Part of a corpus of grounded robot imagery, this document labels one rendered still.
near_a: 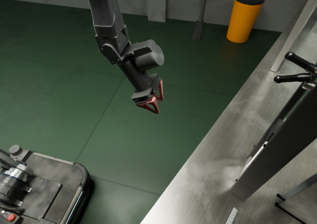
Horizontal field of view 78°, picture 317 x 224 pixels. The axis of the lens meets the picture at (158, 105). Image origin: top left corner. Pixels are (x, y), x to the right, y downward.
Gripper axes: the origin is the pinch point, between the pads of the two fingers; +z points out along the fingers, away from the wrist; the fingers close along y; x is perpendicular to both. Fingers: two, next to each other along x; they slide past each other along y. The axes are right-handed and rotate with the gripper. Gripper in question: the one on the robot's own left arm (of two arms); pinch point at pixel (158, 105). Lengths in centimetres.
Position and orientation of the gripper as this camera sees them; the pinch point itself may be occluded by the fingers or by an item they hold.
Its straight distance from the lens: 65.6
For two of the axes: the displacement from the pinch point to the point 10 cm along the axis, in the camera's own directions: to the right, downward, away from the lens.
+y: 2.5, -7.3, 6.4
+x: -8.4, 1.6, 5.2
